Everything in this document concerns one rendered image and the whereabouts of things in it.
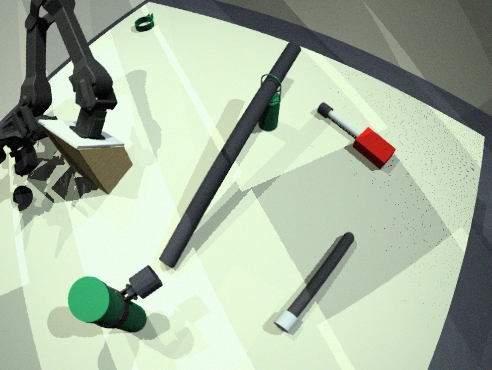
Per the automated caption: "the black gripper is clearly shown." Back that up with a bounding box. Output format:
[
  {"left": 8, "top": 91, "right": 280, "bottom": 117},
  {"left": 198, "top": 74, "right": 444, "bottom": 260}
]
[{"left": 0, "top": 105, "right": 39, "bottom": 164}]

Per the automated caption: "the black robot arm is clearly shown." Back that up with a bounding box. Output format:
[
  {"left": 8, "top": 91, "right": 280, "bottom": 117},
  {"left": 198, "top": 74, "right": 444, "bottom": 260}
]
[{"left": 9, "top": 0, "right": 118, "bottom": 177}]

